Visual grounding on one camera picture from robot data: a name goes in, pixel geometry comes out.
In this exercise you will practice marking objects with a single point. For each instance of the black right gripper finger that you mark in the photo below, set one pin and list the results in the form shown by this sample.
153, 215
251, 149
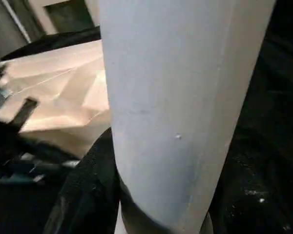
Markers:
85, 195

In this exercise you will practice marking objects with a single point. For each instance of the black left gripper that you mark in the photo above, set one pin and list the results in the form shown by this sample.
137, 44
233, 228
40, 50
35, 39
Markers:
19, 109

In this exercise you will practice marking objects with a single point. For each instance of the white plastic table top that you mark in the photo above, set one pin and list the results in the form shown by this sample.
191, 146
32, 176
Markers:
53, 83

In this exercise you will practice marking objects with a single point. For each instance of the white plastic table leg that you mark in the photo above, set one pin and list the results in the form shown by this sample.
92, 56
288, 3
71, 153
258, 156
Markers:
180, 97

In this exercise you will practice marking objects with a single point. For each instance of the grey curtain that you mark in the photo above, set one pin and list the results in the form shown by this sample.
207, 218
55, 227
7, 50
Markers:
7, 24

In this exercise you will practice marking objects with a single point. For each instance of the white cabinet with glass doors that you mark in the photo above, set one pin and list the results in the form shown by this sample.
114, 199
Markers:
63, 14

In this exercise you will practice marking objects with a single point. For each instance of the black mat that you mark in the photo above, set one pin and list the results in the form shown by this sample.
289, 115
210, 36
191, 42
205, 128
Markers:
268, 146

